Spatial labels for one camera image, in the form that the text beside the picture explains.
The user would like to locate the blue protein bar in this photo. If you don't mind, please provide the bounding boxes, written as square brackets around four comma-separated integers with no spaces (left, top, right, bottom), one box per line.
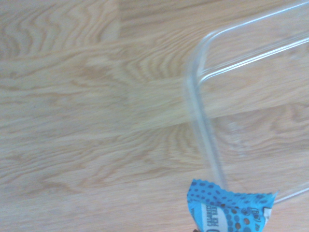
[187,178,280,232]

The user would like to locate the clear plastic container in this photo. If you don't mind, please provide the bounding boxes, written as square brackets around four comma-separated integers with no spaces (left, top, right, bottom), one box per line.
[183,0,309,205]

